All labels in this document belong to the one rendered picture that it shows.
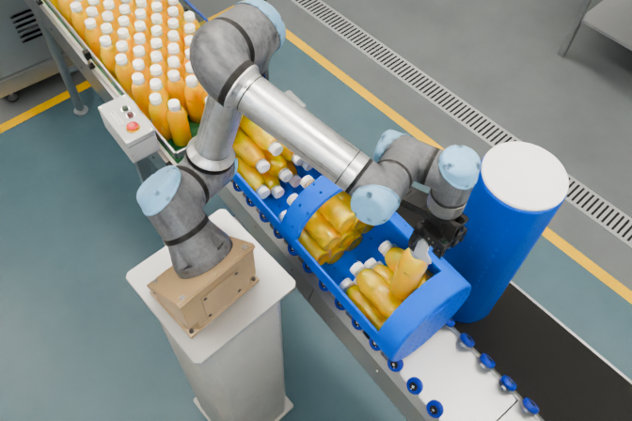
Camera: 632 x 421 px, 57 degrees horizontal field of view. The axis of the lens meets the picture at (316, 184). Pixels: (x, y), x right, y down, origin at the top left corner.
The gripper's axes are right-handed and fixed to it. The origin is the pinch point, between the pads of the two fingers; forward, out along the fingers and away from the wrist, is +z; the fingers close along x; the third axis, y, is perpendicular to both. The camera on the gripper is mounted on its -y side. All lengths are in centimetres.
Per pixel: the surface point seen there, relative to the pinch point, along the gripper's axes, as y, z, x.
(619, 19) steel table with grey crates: -71, 108, 265
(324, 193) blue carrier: -31.2, 11.7, -2.6
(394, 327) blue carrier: 7.0, 17.2, -11.6
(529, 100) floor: -73, 137, 196
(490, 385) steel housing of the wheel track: 30, 42, 7
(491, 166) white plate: -17, 32, 56
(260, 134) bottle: -62, 17, -2
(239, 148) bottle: -66, 23, -8
